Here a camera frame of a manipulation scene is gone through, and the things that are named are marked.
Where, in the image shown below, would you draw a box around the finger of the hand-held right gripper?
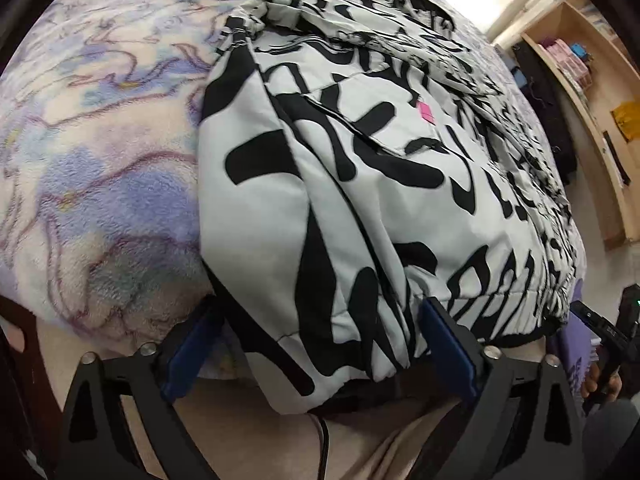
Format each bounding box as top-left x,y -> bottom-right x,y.
570,300 -> 632,356

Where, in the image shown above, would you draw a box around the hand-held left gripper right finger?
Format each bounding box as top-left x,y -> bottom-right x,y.
421,297 -> 586,480

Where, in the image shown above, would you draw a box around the black and white printed jacket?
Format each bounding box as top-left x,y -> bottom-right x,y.
197,0 -> 588,416

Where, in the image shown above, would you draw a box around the flat black item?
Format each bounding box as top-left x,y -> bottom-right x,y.
602,131 -> 632,188

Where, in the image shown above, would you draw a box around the wooden shelf unit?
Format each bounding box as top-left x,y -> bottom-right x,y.
520,0 -> 640,251

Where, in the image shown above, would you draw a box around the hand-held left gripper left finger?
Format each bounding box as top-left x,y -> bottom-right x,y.
60,297 -> 226,480

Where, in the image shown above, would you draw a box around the black cable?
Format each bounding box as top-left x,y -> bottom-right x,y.
307,410 -> 331,480

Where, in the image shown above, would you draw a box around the pink mini drawer set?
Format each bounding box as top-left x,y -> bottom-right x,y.
547,40 -> 596,87

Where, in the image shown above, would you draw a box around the plain purple bed sheet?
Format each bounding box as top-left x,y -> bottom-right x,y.
547,280 -> 601,396

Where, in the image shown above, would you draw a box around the black hanging clothes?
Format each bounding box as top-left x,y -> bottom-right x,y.
510,42 -> 578,186

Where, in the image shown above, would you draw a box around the yellow cloth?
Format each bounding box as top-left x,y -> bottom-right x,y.
612,102 -> 640,143

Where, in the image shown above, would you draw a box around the purple floral fleece blanket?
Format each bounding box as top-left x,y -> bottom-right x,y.
0,0 -> 561,381

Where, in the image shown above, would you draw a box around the person's right forearm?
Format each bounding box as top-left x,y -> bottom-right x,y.
582,395 -> 640,480

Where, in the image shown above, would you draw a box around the person's right hand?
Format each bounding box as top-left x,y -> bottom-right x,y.
581,360 -> 624,402

